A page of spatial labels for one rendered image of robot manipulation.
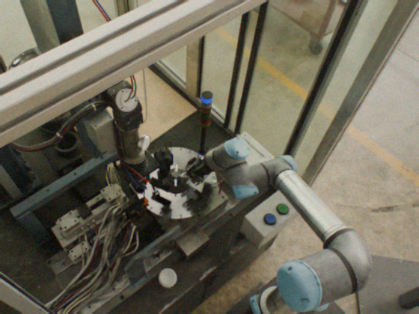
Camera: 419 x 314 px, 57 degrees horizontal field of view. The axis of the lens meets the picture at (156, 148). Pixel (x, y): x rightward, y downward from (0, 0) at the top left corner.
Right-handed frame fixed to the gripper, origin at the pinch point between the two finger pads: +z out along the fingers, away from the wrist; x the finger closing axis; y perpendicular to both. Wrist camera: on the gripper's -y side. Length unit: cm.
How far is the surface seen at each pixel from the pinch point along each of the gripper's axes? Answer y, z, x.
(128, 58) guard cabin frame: 60, -90, -33
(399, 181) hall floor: -139, 19, 117
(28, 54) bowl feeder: -6, 39, -87
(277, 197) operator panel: -17.0, -11.9, 32.0
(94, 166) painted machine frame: 20.7, 13.6, -27.0
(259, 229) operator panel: -1.1, -9.5, 33.6
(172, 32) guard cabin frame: 56, -93, -32
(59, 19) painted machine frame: 21, -34, -64
